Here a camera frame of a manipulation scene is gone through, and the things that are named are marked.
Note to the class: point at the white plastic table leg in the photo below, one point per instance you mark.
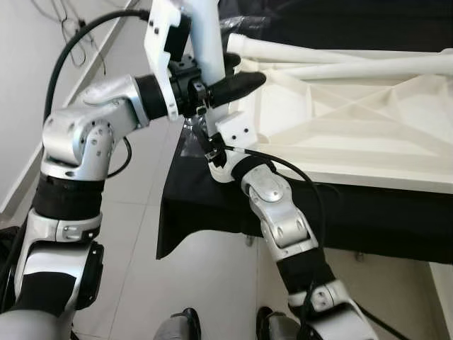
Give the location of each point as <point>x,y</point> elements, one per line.
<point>340,69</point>
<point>297,51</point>
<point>204,32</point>

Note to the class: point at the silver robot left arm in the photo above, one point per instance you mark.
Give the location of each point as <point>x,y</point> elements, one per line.
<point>78,134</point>

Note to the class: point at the black tablecloth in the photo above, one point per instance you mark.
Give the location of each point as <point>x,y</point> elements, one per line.
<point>212,212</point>

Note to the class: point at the grey black robot left foot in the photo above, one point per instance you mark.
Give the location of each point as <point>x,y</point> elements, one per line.
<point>177,326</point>

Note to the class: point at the grey black robot foot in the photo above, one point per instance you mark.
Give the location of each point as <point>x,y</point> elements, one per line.
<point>277,326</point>
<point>177,326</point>

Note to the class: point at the grey black robot right foot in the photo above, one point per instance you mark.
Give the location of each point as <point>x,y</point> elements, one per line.
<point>277,326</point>

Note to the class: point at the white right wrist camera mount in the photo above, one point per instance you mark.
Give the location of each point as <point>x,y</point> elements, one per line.
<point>237,131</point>

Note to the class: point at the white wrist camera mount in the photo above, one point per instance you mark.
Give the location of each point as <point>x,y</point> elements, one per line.
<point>159,49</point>
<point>237,131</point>

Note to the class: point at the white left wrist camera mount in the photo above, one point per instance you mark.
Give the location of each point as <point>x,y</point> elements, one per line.
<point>159,49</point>

